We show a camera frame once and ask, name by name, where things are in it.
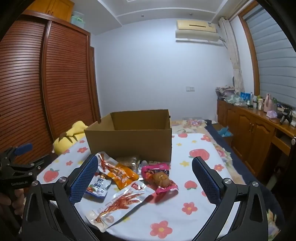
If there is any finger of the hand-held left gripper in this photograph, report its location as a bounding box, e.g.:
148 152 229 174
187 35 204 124
7 158 45 178
0 143 33 163

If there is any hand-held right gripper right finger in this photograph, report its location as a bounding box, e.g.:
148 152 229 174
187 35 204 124
191 156 270 241

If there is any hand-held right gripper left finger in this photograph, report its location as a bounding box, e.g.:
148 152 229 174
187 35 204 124
22 154 100 241

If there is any white and blue snack packet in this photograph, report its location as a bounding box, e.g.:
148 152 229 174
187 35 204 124
85 175 112 201

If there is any orange chicken feet packet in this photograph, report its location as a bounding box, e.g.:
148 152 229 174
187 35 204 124
96 152 139 189

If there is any clear chicken feet packet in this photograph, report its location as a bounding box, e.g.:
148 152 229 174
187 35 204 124
84 182 155 232

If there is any pink drumstick packet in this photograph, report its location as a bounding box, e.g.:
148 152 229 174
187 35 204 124
141 162 179 194

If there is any brown cardboard box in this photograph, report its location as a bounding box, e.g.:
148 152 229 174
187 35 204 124
84 109 173 163

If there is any person's left hand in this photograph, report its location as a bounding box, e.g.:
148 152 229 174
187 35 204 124
0 189 25 223

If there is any floral bedsheet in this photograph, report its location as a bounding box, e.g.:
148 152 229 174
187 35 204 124
170 119 285 241

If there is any yellow plush toy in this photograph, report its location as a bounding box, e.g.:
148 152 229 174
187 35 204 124
53 120 88 154

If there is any strawberry flower printed blanket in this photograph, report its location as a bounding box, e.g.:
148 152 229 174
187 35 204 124
37 132 245 241

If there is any small open cardboard box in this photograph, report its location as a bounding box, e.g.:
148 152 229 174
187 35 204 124
211 123 234 146

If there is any teal cloth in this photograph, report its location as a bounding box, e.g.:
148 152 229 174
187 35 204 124
217 126 233 138

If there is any wooden sideboard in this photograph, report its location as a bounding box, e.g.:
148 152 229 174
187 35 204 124
216 98 296 183

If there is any brown slatted wardrobe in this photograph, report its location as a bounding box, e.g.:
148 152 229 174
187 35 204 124
0 9 101 160

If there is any pile of folded clothes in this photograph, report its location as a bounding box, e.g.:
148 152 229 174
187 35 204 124
216 86 248 107

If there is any cluster of toiletry bottles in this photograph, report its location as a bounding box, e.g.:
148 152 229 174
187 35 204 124
246 94 264 110

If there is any pink bottle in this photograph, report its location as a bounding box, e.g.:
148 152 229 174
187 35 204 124
264 93 277 113

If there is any black hair dryer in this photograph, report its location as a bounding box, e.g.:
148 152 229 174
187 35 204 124
277 108 294 124

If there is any beige patterned curtain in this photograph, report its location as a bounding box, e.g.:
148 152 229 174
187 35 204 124
218 17 244 94

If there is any clear green-latched storage box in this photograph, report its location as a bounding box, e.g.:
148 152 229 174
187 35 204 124
70 10 84 28

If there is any window with grey blind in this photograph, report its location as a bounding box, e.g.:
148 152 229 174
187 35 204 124
238 5 296 112

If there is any wooden overhead cabinet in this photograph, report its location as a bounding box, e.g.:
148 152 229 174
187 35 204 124
25 0 74 22

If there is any wall air conditioner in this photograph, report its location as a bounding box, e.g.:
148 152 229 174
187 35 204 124
175 19 220 43

